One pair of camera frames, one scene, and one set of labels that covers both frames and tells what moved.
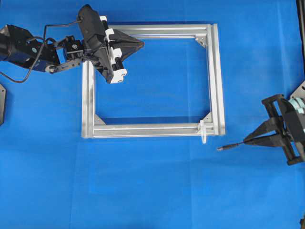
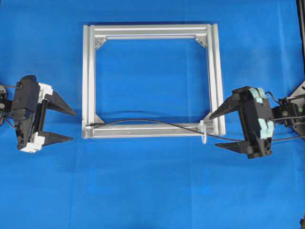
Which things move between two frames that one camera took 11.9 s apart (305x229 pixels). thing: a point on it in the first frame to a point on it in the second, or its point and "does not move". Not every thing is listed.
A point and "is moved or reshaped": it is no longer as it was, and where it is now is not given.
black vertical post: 300,9 does not move
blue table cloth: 51,178 does not move
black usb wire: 226,146 is moved or reshaped
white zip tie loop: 202,130 does not move
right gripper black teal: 292,136 to 257,124
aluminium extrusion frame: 213,124 does not move
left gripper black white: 130,45 to 31,98
